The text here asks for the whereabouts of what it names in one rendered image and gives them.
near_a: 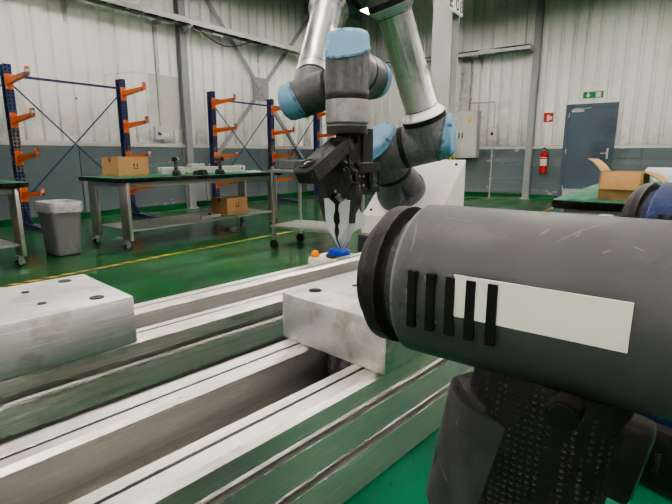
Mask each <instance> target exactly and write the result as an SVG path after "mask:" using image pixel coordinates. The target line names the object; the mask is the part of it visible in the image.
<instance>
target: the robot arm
mask: <svg viewBox="0 0 672 504"><path fill-rule="evenodd" d="M413 1H414V0H310V2H309V6H308V11H309V16H310V19H309V23H308V26H307V30H306V34H305V38H304V41H303V45H302V49H301V53H300V57H299V60H298V64H297V68H296V72H295V75H294V79H293V80H292V81H287V83H285V84H282V85H281V86H280V87H279V88H278V91H277V99H278V103H279V106H280V109H281V111H282V112H283V114H284V115H285V116H286V117H287V118H288V119H290V120H298V119H302V118H305V117H306V118H309V116H311V115H315V114H318V113H321V112H324V111H326V124H328V125H329V126H327V134H330V135H336V137H331V138H330V139H329V140H328V141H327V142H325V143H324V144H323V145H322V146H321V147H320V148H318V149H317V150H316V151H315V152H314V153H313V154H311V155H310V156H309V157H308V158H307V159H306V160H304V161H303V162H302V163H301V164H300V165H299V166H297V167H296V168H295V169H294V170H293V172H294V174H295V176H296V178H297V180H298V182H299V183H307V184H314V183H318V182H319V193H318V197H319V204H320V208H321V211H322V215H323V218H324V220H325V221H326V224H327V227H328V229H329V231H330V233H331V235H332V237H333V239H334V241H335V243H336V245H337V247H338V248H345V247H346V245H347V244H348V242H349V240H350V238H351V235H352V233H353V232H355V231H356V230H358V229H360V228H362V227H363V226H364V225H365V224H366V215H365V214H363V213H361V212H360V210H359V207H360V205H361V201H362V195H365V194H369V193H370V187H371V193H373V192H377V199H378V201H379V203H380V205H381V206H382V207H383V208H384V209H386V210H388V211H389V210H391V209H393V208H394V207H397V206H413V205H414V204H416V203H417V202H418V201H419V200H420V199H421V198H422V197H423V195H424V193H425V191H426V184H425V181H424V179H423V177H422V176H421V175H420V174H419V173H418V172H417V171H416V170H415V169H414V168H413V167H416V166H420V165H424V164H428V163H433V162H437V161H439V162H440V161H441V160H444V159H448V158H451V157H453V156H454V154H455V152H456V127H455V120H454V116H453V114H452V113H449V112H448V113H447V114H446V111H445V107H444V106H443V105H441V104H439V103H437V101H436V97H435V93H434V89H433V86H432V82H431V78H430V74H429V71H428V67H427V63H426V60H425V56H424V52H423V48H422V45H421V41H420V37H419V33H418V30H417V26H416V22H415V19H414V15H413V11H412V4H413ZM365 8H367V10H368V13H369V16H370V17H372V18H374V19H376V20H377V21H378V24H379V27H380V31H381V34H382V37H383V41H384V44H385V47H386V51H387V54H388V57H389V60H390V64H391V67H392V70H393V74H394V77H395V80H396V84H397V87H398V90H399V94H400V97H401V100H402V104H403V107H404V110H405V116H404V118H403V120H402V123H403V126H402V127H398V128H396V127H395V125H393V124H392V123H389V122H384V123H381V124H378V125H376V126H374V127H373V128H371V129H368V126H365V125H367V124H368V123H369V100H373V99H378V98H381V97H382V96H384V95H385V94H386V93H387V92H388V90H389V88H390V86H391V83H392V73H391V71H390V68H389V67H388V65H387V64H386V63H385V62H384V61H383V60H382V59H381V58H379V57H377V56H374V55H372V54H371V53H370V50H371V46H370V37H369V34H368V32H367V31H365V30H363V29H360V28H352V27H345V28H341V27H342V26H343V25H344V23H345V22H346V20H347V18H348V16H349V15H351V14H352V13H355V12H357V11H360V10H362V9H365ZM370 173H371V181H370ZM373 179H374V181H375V183H376V186H374V181H373ZM337 194H341V196H342V197H341V196H336V195H337ZM335 196H336V197H335ZM343 198H345V200H343Z"/></svg>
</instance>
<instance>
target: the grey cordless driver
mask: <svg viewBox="0 0 672 504"><path fill-rule="evenodd" d="M357 295H358V301H359V305H360V308H361V310H362V312H363V315H364V318H365V321H366V323H367V325H368V327H369V328H370V330H371V331H372V332H373V333H374V334H375V335H377V336H378V337H380V338H384V339H388V340H391V341H397V342H399V341H400V343H401V344H402V345H403V346H404V347H406V348H408V349H410V350H414V351H417V352H421V353H425V354H428V355H432V356H436V357H439V358H443V359H446V360H450V361H454V362H457V363H461V364H465V365H468V366H472V367H475V368H474V372H467V373H465V374H461V375H457V376H455V377H453V378H452V380H451V381H450V385H449V389H448V394H447V398H446V403H445V407H444V411H443V416H442V420H441V425H440V429H439V434H438V438H437V442H436V447H435V451H434V456H433V460H432V465H431V469H430V474H429V478H428V482H427V487H426V498H427V501H428V504H605V502H606V499H607V497H608V498H610V499H612V500H614V501H616V502H618V503H621V504H627V503H628V502H630V501H631V500H632V499H633V496H634V494H635V491H636V488H637V486H638V483H639V481H640V478H641V476H642V473H643V470H644V468H645V465H646V463H647V460H648V458H649V455H650V452H651V450H652V447H653V445H654V442H655V439H656V433H657V429H656V424H655V422H653V421H652V420H650V419H649V418H647V417H644V416H642V415H639V414H637V413H635V412H639V413H642V414H646V415H649V416H653V417H657V418H660V419H664V420H668V421H671V422H672V220H660V219H646V218H631V217H616V216H601V215H586V214H571V213H557V212H542V211H527V210H512V209H497V208H482V207H468V206H453V205H438V204H430V205H427V206H425V207H423V208H420V207H414V206H397V207H394V208H393V209H391V210H389V211H388V212H387V213H386V214H385V215H384V216H383V217H382V218H381V219H380V221H379V222H378V223H377V224H376V225H375V227H374V228H373V229H372V230H371V232H370V234H369V235H368V237H367V239H366V241H365V243H364V246H363V249H362V252H361V255H360V259H359V263H358V270H357Z"/></svg>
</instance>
